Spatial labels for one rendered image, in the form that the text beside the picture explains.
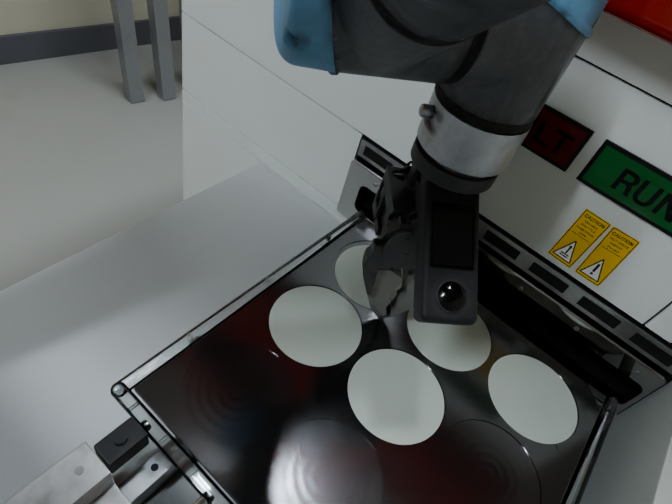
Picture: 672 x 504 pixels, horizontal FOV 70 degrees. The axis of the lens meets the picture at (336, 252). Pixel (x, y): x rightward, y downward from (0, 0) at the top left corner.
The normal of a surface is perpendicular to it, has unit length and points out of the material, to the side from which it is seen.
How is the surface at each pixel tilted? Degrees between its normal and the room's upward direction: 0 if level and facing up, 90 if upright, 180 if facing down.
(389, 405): 0
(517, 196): 90
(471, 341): 0
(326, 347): 0
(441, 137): 90
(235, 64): 90
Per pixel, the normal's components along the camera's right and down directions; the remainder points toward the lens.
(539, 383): 0.22, -0.65
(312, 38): 0.11, 0.87
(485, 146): -0.06, 0.73
